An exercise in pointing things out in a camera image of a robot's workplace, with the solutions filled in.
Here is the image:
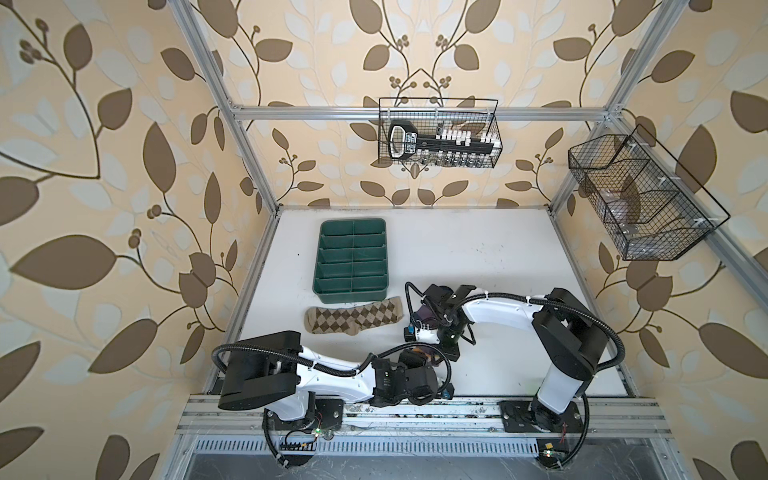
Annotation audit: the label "purple sock with yellow cuff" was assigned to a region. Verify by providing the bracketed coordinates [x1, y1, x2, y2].
[412, 305, 440, 336]

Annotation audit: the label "beige brown argyle sock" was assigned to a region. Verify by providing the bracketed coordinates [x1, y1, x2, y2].
[304, 297, 403, 336]

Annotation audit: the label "green plastic divided tray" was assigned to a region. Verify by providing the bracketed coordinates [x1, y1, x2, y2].
[312, 218, 389, 305]

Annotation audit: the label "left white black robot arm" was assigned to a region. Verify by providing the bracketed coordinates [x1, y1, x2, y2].
[211, 330, 454, 422]

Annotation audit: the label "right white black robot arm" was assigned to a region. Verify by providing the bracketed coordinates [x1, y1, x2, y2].
[404, 282, 626, 433]

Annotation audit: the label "black white tool in basket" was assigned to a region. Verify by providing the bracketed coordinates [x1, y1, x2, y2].
[384, 120, 502, 160]

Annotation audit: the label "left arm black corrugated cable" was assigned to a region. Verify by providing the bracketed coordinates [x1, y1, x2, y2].
[211, 341, 454, 403]

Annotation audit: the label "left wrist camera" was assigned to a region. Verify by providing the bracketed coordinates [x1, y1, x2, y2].
[442, 384, 455, 400]

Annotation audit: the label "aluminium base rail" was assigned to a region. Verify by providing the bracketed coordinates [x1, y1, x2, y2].
[176, 395, 672, 458]

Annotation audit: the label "black wire basket right wall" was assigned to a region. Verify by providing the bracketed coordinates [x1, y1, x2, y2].
[568, 124, 731, 261]

